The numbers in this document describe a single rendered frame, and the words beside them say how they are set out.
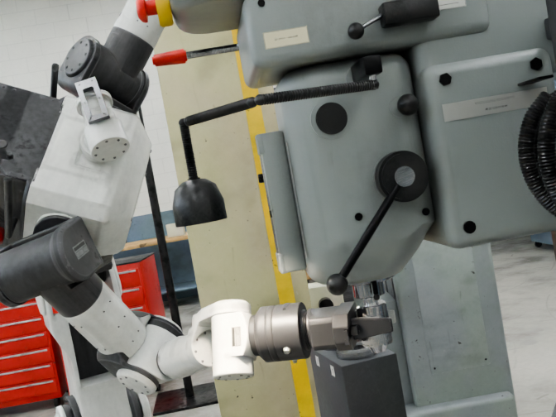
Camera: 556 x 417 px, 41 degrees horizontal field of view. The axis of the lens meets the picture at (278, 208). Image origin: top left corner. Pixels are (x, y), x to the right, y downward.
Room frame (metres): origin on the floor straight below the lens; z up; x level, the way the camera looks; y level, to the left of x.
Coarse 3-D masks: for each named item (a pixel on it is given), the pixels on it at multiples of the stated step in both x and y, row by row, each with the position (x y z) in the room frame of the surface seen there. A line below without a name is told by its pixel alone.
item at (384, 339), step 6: (378, 312) 1.11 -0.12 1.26; (384, 312) 1.11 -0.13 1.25; (378, 336) 1.11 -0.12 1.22; (384, 336) 1.11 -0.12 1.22; (390, 336) 1.12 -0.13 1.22; (366, 342) 1.12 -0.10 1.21; (372, 342) 1.11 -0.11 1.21; (378, 342) 1.11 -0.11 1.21; (384, 342) 1.11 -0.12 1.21; (390, 342) 1.11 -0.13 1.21
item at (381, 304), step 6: (378, 300) 1.14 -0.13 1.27; (384, 300) 1.13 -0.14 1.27; (360, 306) 1.12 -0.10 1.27; (366, 306) 1.11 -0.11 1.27; (372, 306) 1.11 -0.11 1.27; (378, 306) 1.11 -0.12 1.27; (384, 306) 1.11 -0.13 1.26; (360, 312) 1.12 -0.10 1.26; (366, 312) 1.11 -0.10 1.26; (372, 312) 1.11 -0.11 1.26
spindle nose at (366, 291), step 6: (378, 282) 1.11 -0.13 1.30; (354, 288) 1.12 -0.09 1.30; (360, 288) 1.11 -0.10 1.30; (366, 288) 1.11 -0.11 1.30; (378, 288) 1.11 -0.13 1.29; (384, 288) 1.12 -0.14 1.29; (354, 294) 1.13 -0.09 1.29; (360, 294) 1.11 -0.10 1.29; (366, 294) 1.11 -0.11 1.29; (372, 294) 1.11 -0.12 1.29; (378, 294) 1.11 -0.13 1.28
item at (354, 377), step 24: (312, 360) 1.64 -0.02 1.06; (336, 360) 1.50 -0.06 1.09; (360, 360) 1.46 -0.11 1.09; (384, 360) 1.47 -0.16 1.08; (336, 384) 1.50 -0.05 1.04; (360, 384) 1.45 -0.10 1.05; (384, 384) 1.46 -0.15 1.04; (336, 408) 1.52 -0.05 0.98; (360, 408) 1.45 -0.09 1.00; (384, 408) 1.46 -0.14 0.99
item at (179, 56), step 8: (208, 48) 1.21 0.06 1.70; (216, 48) 1.21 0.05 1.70; (224, 48) 1.21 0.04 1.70; (232, 48) 1.21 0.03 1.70; (160, 56) 1.20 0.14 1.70; (168, 56) 1.20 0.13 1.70; (176, 56) 1.20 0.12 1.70; (184, 56) 1.20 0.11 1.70; (192, 56) 1.21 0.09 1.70; (200, 56) 1.21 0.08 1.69; (160, 64) 1.20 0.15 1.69; (168, 64) 1.21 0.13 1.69; (176, 64) 1.21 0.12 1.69
